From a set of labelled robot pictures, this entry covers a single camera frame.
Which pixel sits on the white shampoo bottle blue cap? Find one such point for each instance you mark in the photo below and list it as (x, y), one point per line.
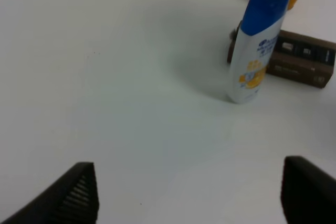
(254, 44)

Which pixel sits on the brown cardboard box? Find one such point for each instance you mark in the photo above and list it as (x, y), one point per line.
(298, 58)

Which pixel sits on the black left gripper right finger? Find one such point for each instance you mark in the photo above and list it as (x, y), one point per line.
(307, 192)

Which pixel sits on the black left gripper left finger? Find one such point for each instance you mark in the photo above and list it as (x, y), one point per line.
(73, 198)

